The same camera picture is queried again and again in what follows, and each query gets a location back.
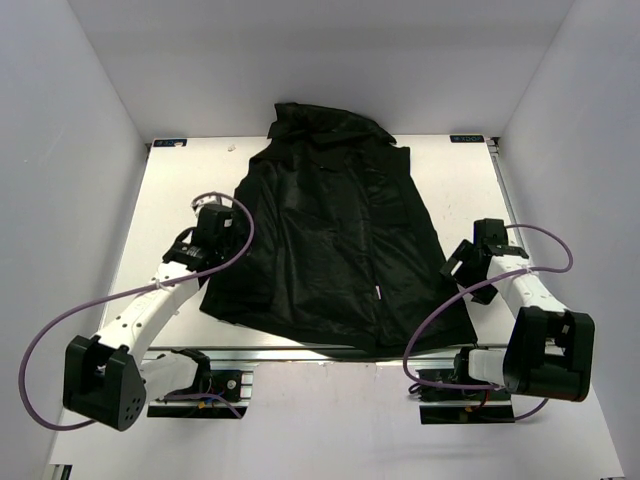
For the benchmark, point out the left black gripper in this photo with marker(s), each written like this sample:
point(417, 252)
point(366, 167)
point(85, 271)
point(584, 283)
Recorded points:
point(237, 238)

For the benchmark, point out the left blue table sticker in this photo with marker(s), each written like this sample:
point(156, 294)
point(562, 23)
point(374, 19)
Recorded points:
point(169, 143)

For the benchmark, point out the blue table sticker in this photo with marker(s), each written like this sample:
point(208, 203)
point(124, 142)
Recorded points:
point(466, 138)
point(169, 143)

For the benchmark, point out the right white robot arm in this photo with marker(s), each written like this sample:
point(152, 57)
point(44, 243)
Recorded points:
point(550, 349)

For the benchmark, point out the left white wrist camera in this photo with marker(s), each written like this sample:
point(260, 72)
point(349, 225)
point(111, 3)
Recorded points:
point(200, 201)

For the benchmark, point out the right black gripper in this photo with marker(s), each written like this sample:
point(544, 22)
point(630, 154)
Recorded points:
point(463, 254)

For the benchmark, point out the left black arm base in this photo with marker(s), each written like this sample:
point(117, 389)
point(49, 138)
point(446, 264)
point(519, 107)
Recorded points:
point(218, 391)

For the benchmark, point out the black jacket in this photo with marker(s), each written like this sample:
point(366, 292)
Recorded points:
point(340, 248)

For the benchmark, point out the right blue table sticker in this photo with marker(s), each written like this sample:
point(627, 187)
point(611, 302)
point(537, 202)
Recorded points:
point(466, 138)

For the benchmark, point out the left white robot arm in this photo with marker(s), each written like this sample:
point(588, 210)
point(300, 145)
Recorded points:
point(107, 377)

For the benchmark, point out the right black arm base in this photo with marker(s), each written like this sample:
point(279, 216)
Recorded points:
point(438, 406)

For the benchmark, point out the aluminium table frame rail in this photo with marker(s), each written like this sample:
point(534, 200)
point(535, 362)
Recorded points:
point(303, 354)

